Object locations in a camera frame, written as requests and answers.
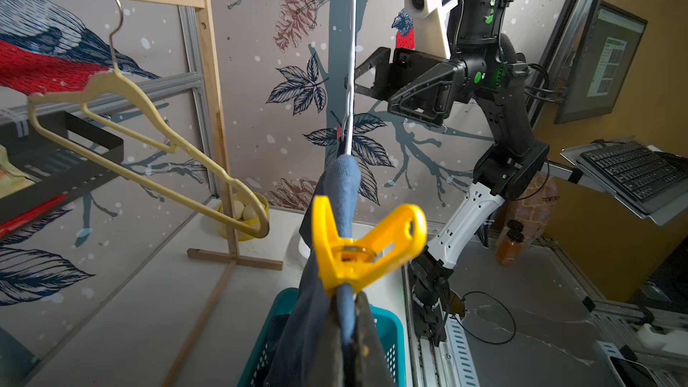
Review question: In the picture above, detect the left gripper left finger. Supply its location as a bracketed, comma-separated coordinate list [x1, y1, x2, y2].
[304, 297, 346, 387]

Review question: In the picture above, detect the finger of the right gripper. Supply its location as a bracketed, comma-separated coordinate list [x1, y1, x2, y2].
[353, 47, 392, 101]
[388, 62, 465, 126]

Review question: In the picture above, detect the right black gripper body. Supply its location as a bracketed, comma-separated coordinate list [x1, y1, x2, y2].
[389, 48, 469, 126]

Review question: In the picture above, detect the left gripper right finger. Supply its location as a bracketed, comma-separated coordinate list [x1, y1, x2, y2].
[351, 292, 395, 387]

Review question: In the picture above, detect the slate blue t-shirt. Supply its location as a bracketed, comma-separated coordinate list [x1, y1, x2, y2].
[263, 154, 361, 386]

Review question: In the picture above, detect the yellow clothespin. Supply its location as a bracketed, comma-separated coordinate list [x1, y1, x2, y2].
[312, 196, 427, 297]

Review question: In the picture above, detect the yellow plastic hanger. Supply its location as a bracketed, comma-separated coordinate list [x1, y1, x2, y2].
[26, 0, 271, 240]

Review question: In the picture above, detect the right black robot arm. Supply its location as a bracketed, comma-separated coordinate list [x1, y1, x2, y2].
[358, 0, 549, 344]

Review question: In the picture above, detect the teal plastic basket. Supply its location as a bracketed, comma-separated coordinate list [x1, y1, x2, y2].
[238, 288, 407, 386]

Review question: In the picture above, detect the white plastic tray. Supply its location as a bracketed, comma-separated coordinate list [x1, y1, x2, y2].
[297, 224, 311, 261]

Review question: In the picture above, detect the wooden clothes rack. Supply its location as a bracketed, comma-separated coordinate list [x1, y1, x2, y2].
[0, 0, 285, 387]

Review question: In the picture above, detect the orange bottle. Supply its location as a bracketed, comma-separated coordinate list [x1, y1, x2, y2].
[494, 220, 525, 265]

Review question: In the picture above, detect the computer monitor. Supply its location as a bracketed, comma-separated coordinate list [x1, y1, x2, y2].
[555, 0, 648, 125]

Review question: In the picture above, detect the black keyboard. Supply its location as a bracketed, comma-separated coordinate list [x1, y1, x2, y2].
[579, 142, 687, 213]

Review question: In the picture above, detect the yellow chips bag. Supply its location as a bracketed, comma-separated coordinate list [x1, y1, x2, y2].
[0, 145, 35, 199]

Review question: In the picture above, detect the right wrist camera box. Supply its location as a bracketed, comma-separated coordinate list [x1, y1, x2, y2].
[404, 0, 458, 59]

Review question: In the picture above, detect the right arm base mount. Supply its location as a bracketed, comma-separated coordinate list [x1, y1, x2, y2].
[408, 252, 453, 347]

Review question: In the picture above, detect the black wall basket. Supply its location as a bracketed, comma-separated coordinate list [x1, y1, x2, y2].
[1, 112, 124, 224]

